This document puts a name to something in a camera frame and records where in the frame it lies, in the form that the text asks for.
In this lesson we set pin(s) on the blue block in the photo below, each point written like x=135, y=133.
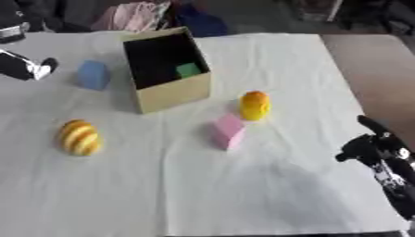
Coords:
x=92, y=75

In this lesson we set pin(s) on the tan cardboard box black inside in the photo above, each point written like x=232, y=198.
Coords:
x=165, y=70

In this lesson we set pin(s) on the pink block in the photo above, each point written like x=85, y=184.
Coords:
x=228, y=131

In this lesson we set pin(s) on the green block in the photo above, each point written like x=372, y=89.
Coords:
x=187, y=70

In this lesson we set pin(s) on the blue bag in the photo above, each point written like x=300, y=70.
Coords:
x=201, y=21

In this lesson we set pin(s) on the yellow striped toy bread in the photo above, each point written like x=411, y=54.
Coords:
x=80, y=137

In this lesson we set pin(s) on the yellow orange toy fruit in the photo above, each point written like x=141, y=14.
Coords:
x=254, y=105

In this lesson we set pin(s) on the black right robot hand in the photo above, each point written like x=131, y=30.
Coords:
x=385, y=154

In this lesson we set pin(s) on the pink cloth bundle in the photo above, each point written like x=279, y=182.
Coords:
x=132, y=17

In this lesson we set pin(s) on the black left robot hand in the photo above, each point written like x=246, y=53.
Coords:
x=19, y=68

